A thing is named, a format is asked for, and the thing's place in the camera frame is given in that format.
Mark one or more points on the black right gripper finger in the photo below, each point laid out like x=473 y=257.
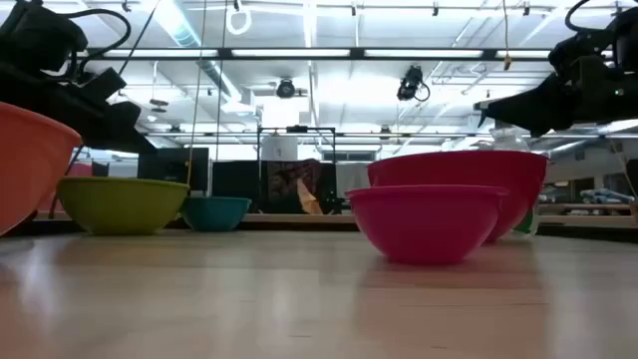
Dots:
x=541 y=125
x=536 y=97

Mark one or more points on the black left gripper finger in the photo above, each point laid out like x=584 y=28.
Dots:
x=124 y=117
x=134 y=146

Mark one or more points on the yellow-green plastic bowl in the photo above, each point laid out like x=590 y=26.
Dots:
x=122 y=207

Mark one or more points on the orange plastic bowl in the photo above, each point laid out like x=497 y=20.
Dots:
x=30 y=164

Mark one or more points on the teal plastic bowl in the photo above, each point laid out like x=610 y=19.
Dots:
x=215 y=214

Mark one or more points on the pink plastic bowl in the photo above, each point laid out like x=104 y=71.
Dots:
x=423 y=224

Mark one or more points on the green spray bottle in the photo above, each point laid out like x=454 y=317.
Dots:
x=508 y=138

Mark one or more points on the black office chair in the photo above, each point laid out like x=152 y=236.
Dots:
x=100 y=169

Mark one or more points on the black computer monitor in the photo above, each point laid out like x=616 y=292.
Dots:
x=172 y=169

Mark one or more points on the yellow hanging tag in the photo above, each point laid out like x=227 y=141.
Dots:
x=507 y=62

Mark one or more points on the large red plastic bowl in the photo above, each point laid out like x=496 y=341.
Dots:
x=498 y=169

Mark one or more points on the blue white object on bench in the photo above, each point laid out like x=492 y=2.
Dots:
x=605 y=195

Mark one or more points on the black partition panel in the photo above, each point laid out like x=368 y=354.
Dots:
x=234 y=179

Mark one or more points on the round black ceiling fixture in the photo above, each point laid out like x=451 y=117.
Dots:
x=285 y=89

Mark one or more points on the tan folded paper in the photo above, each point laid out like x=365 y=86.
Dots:
x=308 y=199

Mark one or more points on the black overhead frame bar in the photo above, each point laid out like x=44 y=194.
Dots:
x=359 y=53

